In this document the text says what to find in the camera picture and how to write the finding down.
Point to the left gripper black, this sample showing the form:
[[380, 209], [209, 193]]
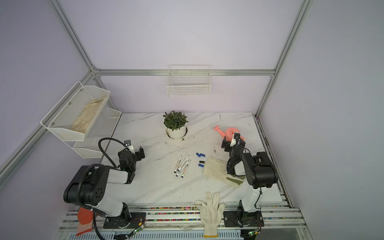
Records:
[[138, 153]]

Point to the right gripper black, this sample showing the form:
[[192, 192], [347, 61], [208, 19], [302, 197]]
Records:
[[227, 144]]

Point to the whiteboard marker black end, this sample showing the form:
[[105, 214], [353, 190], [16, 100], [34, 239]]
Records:
[[178, 164]]

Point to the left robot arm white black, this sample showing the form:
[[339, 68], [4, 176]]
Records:
[[88, 188]]

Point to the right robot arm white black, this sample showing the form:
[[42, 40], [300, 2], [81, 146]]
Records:
[[258, 170]]

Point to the pink watering can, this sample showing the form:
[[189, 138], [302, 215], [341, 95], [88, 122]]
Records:
[[228, 134]]

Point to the beige glove green fingers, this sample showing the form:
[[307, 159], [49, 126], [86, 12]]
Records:
[[217, 169]]

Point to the lower white mesh shelf basket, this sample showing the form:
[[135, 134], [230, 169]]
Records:
[[103, 127]]

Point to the white mesh shelf basket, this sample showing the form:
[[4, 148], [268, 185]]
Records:
[[103, 127], [60, 118]]

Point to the potted green plant white pot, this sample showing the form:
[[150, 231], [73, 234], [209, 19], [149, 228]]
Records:
[[175, 124]]

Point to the upper white mesh shelf basket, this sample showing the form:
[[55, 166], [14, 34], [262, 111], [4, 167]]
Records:
[[60, 118]]

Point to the beige cloth in basket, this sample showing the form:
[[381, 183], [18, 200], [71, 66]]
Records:
[[84, 120]]

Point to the white knit glove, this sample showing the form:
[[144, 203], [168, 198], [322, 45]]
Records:
[[211, 214]]

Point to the red rubber glove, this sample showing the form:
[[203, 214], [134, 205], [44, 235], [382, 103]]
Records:
[[85, 219]]

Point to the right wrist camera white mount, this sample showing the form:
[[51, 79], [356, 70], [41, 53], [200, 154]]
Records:
[[235, 139]]

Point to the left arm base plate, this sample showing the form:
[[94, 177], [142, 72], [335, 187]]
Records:
[[131, 221]]

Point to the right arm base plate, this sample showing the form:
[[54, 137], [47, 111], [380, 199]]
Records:
[[243, 219]]

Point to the white wire wall basket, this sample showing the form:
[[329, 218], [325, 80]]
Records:
[[188, 80]]

